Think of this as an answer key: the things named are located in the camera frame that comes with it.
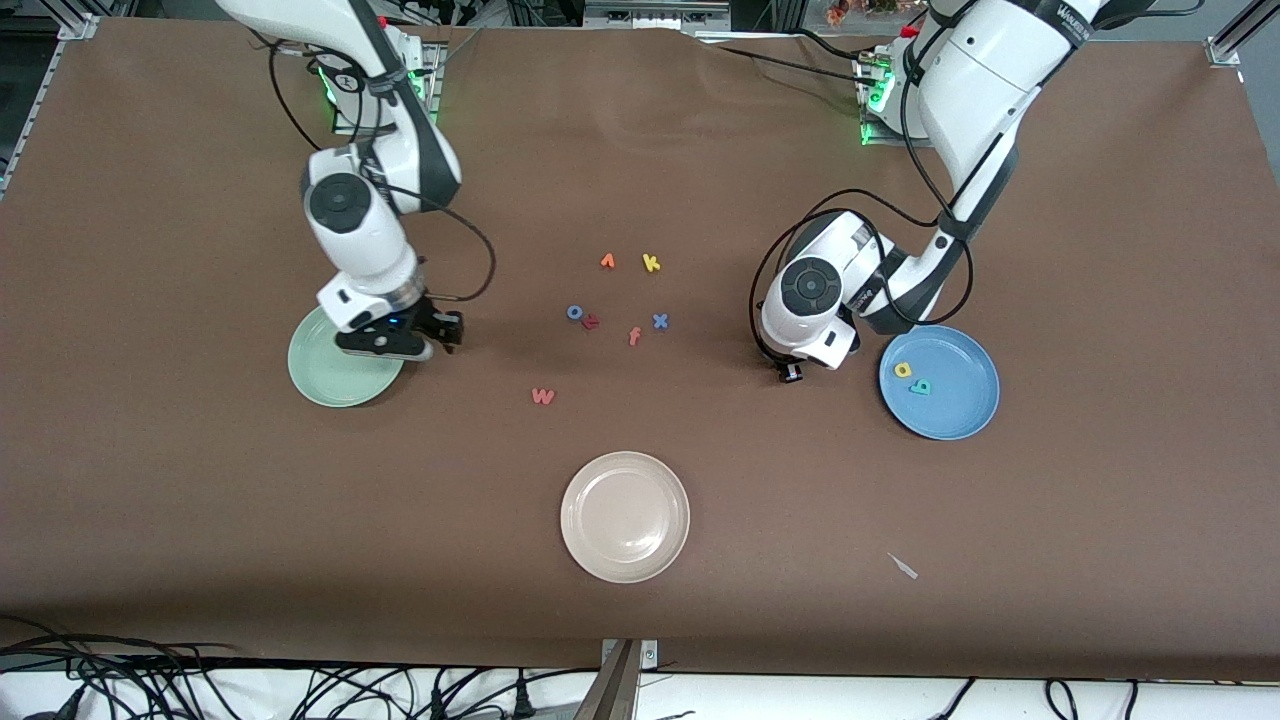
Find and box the beige plate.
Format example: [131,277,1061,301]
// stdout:
[560,451,692,585]

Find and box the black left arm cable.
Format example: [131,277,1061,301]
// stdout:
[749,188,976,353]

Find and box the long black arm cable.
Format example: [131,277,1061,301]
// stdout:
[266,38,363,153]

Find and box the aluminium extrusion corner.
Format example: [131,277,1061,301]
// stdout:
[1205,0,1280,69]

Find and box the green plate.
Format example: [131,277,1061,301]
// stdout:
[287,305,406,409]

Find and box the grey metal stand bar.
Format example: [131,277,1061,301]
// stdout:
[573,640,641,720]

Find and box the aluminium frame piece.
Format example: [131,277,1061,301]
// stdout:
[585,0,731,31]

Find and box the blue plate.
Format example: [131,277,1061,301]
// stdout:
[878,324,1001,442]

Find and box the aluminium table side rail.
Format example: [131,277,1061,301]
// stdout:
[0,35,76,201]

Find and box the black cable with metal plug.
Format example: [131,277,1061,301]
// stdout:
[380,183,498,303]

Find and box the black cable on table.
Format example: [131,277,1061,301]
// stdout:
[795,28,871,63]
[700,30,881,91]

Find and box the brown paper table cover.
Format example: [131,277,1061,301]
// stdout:
[0,18,1280,681]

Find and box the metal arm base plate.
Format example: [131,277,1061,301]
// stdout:
[858,55,936,150]
[395,40,441,131]

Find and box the black floor cable tangle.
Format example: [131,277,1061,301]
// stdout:
[0,615,241,720]

